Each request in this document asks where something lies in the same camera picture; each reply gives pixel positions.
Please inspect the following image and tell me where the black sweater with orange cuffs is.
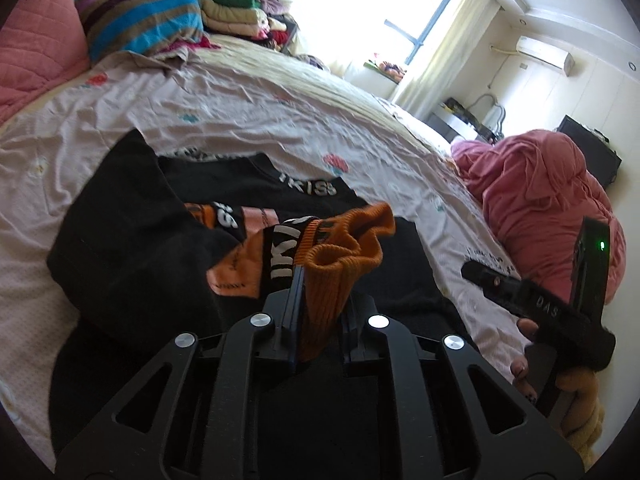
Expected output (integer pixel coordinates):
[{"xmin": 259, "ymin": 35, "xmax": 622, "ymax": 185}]
[{"xmin": 47, "ymin": 131, "xmax": 468, "ymax": 452}]

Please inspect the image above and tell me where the stack of folded clothes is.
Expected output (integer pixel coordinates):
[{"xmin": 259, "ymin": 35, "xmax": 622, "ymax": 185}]
[{"xmin": 201, "ymin": 0, "xmax": 298, "ymax": 52}]

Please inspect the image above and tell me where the person's right hand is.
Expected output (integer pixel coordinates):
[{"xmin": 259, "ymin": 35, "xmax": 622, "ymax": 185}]
[{"xmin": 510, "ymin": 318, "xmax": 604, "ymax": 462}]

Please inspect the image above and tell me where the crumpled pink blanket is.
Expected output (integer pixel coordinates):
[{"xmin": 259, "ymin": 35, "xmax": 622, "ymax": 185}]
[{"xmin": 451, "ymin": 130, "xmax": 626, "ymax": 304}]

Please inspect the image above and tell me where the white side table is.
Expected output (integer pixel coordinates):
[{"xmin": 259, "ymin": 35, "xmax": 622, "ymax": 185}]
[{"xmin": 426, "ymin": 93, "xmax": 506, "ymax": 145}]

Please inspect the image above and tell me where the floral pale pink bedsheet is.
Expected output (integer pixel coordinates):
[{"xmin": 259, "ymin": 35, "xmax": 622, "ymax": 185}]
[{"xmin": 1, "ymin": 37, "xmax": 524, "ymax": 468}]

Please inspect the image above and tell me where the white curtain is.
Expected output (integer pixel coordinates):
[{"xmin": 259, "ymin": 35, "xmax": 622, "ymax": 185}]
[{"xmin": 390, "ymin": 0, "xmax": 500, "ymax": 119}]

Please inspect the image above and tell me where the striped knitted pillow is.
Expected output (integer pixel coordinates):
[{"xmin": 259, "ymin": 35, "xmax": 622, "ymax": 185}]
[{"xmin": 75, "ymin": 0, "xmax": 204, "ymax": 65}]

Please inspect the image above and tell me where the pink quilted pillow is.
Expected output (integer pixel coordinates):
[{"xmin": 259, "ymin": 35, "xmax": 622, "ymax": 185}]
[{"xmin": 1, "ymin": 0, "xmax": 90, "ymax": 122}]

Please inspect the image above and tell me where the white wall air conditioner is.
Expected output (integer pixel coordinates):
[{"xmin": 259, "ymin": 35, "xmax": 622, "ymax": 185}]
[{"xmin": 515, "ymin": 36, "xmax": 575, "ymax": 77}]

